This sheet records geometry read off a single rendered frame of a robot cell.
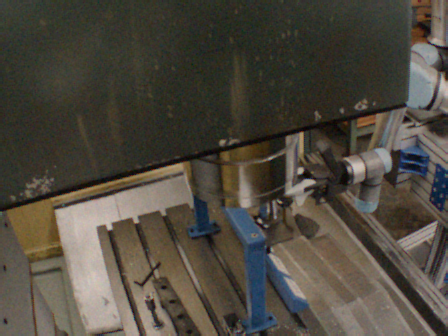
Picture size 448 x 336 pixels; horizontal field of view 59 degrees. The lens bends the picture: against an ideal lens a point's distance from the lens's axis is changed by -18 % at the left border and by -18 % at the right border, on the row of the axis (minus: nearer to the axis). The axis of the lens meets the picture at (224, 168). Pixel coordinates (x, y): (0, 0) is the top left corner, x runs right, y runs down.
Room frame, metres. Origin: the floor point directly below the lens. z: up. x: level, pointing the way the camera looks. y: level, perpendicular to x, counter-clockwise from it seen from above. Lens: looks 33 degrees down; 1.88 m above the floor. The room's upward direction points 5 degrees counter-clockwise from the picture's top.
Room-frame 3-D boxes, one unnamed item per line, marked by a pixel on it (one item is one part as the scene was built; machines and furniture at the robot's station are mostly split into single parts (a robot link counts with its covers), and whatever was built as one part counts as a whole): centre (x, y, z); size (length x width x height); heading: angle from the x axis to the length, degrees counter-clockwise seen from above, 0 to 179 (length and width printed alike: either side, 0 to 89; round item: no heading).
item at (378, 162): (1.03, -0.42, 1.17); 0.11 x 0.08 x 0.09; 107
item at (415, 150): (1.29, -0.71, 0.98); 0.09 x 0.09 x 0.09; 17
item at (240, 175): (0.56, -0.02, 1.56); 0.16 x 0.16 x 0.12
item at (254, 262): (0.73, -0.05, 1.05); 0.10 x 0.05 x 0.30; 107
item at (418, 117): (1.44, -0.80, 1.13); 0.36 x 0.22 x 0.06; 107
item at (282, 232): (0.75, -0.10, 1.21); 0.07 x 0.05 x 0.01; 107
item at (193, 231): (1.15, 0.08, 1.05); 0.10 x 0.05 x 0.30; 107
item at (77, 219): (1.18, 0.16, 0.75); 0.89 x 0.70 x 0.26; 107
